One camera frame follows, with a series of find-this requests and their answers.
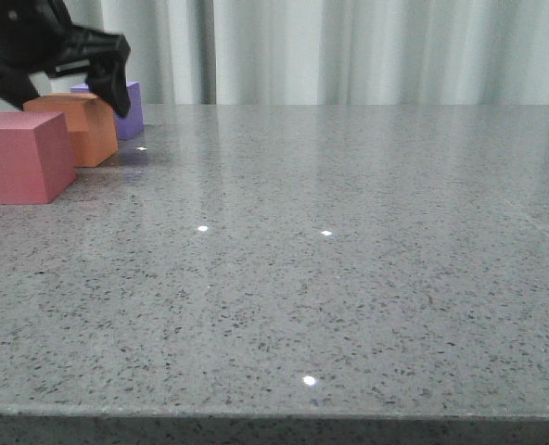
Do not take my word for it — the purple foam cube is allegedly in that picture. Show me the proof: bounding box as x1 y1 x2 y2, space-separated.
67 82 144 140

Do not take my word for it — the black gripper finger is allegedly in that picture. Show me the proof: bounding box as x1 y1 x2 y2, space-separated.
0 66 40 109
85 57 131 118

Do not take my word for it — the pink foam cube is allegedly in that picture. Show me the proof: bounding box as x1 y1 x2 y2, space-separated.
0 111 76 205

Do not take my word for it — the grey-green pleated curtain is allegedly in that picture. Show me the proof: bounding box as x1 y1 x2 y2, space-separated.
0 0 549 106

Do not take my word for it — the black other-arm gripper body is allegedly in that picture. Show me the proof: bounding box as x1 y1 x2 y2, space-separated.
0 1 130 83

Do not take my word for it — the orange foam cube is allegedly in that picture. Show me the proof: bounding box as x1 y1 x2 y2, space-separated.
23 93 118 168

